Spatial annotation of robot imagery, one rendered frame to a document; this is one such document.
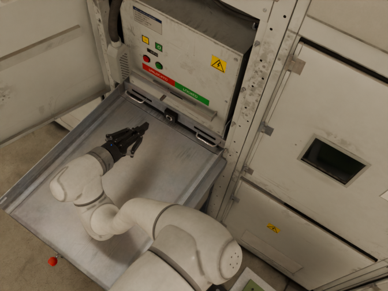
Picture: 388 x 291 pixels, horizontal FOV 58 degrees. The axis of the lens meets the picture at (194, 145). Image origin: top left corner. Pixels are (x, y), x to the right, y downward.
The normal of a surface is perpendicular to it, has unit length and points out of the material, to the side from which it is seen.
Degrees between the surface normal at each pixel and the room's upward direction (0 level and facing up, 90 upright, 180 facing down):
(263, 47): 90
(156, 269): 21
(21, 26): 90
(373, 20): 90
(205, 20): 0
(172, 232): 38
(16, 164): 0
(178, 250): 13
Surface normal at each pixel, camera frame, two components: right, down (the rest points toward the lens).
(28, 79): 0.61, 0.70
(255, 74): -0.55, 0.70
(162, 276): 0.13, -0.63
